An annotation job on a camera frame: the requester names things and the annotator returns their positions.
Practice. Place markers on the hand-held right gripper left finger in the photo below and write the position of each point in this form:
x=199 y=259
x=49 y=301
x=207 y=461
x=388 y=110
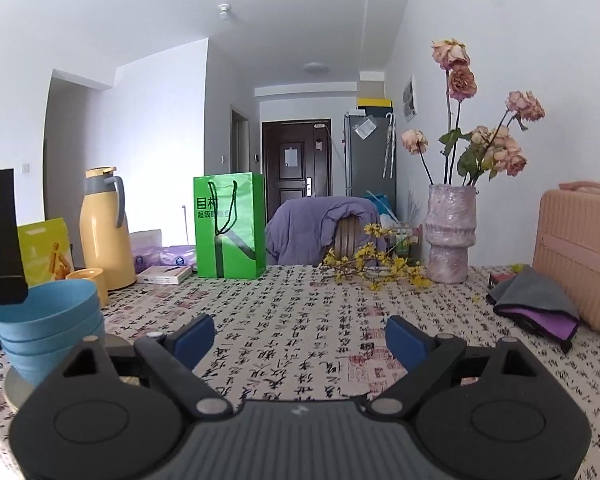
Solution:
x=194 y=341

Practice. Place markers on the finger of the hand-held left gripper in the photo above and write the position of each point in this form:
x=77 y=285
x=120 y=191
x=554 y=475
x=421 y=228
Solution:
x=2 y=290

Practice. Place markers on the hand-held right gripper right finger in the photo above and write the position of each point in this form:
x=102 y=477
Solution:
x=407 y=342

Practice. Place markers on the blue bowl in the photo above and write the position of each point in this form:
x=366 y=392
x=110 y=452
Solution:
x=35 y=370
x=45 y=310
x=20 y=347

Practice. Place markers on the yellow snack box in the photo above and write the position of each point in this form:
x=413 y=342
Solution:
x=40 y=255

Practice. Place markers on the white flat box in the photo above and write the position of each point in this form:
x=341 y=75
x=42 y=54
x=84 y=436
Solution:
x=165 y=275

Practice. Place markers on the yellow flower branch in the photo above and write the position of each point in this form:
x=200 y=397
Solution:
x=375 y=265

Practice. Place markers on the purple tissue pack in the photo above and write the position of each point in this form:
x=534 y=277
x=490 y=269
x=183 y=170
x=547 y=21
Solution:
x=180 y=257

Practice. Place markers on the yellow mug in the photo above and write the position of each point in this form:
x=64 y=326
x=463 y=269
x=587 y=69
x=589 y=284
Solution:
x=92 y=280

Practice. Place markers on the green paper bag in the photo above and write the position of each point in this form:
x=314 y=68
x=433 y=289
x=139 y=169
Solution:
x=230 y=240

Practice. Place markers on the pink textured vase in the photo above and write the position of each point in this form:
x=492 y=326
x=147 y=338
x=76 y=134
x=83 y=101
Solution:
x=450 y=240

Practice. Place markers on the yellow thermos jug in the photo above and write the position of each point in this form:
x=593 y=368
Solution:
x=105 y=245

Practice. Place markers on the wooden chair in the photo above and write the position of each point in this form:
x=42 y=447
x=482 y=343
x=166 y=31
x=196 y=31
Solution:
x=352 y=237

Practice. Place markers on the grey cloth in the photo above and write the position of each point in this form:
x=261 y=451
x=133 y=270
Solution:
x=535 y=292

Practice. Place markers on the purple cloth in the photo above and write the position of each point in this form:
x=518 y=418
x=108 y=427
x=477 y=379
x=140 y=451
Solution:
x=555 y=325

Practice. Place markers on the purple jacket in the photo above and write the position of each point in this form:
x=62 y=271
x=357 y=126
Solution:
x=300 y=230

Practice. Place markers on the grey refrigerator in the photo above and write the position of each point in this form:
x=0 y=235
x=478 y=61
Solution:
x=367 y=165

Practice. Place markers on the pink hard case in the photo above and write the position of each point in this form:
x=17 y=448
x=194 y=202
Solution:
x=580 y=260

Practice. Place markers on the dark brown entrance door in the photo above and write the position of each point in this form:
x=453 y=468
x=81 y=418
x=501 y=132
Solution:
x=297 y=180

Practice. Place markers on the white folded umbrella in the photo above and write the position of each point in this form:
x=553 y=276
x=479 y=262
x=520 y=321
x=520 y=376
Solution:
x=390 y=145

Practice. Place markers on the white paper sheet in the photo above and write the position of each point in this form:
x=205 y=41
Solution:
x=366 y=127

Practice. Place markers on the yellow and black box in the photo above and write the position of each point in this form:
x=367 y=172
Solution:
x=375 y=103

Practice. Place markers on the dried pink roses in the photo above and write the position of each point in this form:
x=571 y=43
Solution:
x=460 y=80

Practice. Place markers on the round ceiling lamp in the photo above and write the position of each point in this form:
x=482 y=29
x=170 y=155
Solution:
x=316 y=67

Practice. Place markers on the small white ceiling fixture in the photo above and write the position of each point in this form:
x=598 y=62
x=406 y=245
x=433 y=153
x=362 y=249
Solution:
x=224 y=11

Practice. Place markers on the wall picture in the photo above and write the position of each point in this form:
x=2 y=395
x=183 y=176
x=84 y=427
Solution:
x=409 y=100

